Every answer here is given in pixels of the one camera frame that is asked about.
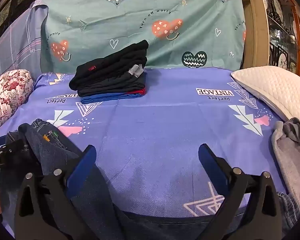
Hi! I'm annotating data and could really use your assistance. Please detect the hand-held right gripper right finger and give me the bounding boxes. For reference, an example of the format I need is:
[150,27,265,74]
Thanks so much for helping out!
[198,144,283,240]

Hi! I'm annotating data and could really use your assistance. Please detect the blue denim jeans pants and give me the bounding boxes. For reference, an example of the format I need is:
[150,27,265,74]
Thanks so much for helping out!
[0,119,300,240]

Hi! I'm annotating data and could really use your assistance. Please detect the grey plaid sheet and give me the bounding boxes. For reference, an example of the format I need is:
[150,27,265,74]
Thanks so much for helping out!
[0,1,49,85]

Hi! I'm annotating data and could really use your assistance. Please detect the folded red pants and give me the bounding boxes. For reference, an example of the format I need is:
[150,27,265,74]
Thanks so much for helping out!
[125,88,147,96]

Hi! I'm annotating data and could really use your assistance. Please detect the teal heart-print sheet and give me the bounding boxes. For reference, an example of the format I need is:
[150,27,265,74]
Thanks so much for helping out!
[40,0,247,74]

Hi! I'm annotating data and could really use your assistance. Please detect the wooden glass display cabinet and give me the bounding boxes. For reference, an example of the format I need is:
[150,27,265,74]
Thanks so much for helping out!
[231,0,300,78]

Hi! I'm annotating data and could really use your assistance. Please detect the folded dark grey pants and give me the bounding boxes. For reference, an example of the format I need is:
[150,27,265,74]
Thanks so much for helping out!
[77,71,147,98]

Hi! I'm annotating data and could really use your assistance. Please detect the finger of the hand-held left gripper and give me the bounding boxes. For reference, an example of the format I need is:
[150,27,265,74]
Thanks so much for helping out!
[0,135,25,158]

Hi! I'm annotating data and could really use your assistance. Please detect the white quilted pillow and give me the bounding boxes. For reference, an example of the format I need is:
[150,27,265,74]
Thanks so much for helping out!
[231,65,300,122]

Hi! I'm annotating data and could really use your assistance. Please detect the folded blue pants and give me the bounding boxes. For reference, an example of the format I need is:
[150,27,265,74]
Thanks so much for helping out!
[80,91,145,104]

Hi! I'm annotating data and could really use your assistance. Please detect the folded black pants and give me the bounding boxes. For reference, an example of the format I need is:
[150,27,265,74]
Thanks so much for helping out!
[69,39,149,91]

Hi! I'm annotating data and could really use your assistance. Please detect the purple printed bed sheet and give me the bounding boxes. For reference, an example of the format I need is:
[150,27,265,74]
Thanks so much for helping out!
[0,66,288,230]

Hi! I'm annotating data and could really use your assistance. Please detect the grey fleece garment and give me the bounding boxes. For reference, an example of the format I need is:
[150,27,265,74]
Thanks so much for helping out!
[271,117,300,215]

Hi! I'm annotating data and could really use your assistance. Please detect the floral bolster pillow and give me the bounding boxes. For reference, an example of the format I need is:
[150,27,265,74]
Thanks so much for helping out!
[0,69,35,137]

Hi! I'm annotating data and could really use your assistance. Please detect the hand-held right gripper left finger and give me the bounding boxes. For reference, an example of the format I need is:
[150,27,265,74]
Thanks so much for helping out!
[14,144,98,240]

